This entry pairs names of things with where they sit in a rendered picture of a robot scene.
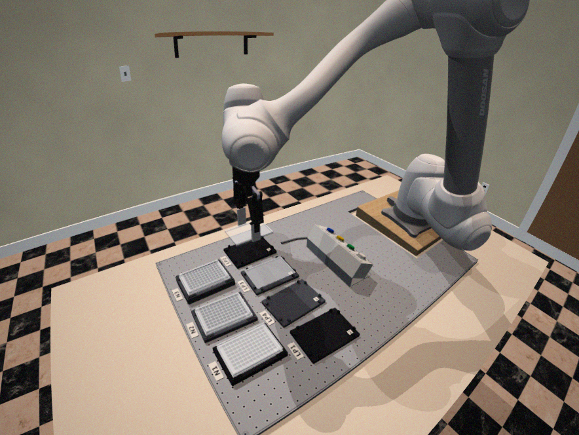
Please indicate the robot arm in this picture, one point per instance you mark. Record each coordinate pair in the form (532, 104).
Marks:
(443, 195)

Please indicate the white button panel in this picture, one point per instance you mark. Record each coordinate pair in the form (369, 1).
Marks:
(347, 263)

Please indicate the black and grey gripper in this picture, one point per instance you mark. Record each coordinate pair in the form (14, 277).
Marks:
(241, 192)

